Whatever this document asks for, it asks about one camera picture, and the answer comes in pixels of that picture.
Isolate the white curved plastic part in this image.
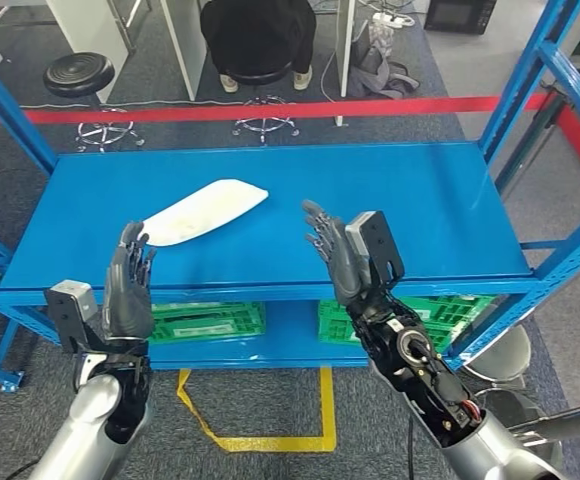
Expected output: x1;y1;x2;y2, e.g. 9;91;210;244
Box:
137;178;270;248

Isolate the black microwave oven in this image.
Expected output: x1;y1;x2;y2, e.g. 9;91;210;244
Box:
424;0;498;36

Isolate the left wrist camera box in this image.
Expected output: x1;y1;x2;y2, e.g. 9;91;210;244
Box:
45;280;102;356

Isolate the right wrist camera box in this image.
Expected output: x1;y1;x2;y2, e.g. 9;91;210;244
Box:
344;210;405;289

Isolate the grey fabric bag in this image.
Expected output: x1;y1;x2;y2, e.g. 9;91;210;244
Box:
350;19;421;101

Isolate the person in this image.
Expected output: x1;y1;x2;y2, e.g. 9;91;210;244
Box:
199;0;317;93

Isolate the white power strip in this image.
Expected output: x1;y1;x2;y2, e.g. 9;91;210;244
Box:
372;11;416;29

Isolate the white desk side panel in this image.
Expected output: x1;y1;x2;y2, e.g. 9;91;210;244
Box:
335;0;356;127
45;0;131;104
159;0;208;102

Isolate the red barrier tape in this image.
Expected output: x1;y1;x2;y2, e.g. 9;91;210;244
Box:
0;92;580;195

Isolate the black round stool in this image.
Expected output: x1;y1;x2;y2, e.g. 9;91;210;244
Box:
43;52;146;155
227;62;301;144

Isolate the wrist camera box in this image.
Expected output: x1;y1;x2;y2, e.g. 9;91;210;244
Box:
45;280;102;356
344;210;405;289

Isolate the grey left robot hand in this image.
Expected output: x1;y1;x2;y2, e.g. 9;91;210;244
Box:
102;221;157;340

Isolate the dark metal rail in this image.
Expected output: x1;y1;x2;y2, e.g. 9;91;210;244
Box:
495;89;571;197

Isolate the white floor cable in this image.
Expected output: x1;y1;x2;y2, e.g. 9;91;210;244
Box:
20;97;231;111

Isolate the yellow floor tape marking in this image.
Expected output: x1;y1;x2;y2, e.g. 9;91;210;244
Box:
176;367;338;454

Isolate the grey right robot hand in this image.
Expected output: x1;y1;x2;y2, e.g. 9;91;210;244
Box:
302;199;371;307

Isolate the shiny silver round shell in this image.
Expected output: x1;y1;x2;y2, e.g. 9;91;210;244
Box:
464;324;532;392

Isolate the blue metal shelf rack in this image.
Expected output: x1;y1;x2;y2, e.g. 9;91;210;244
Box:
0;0;580;395

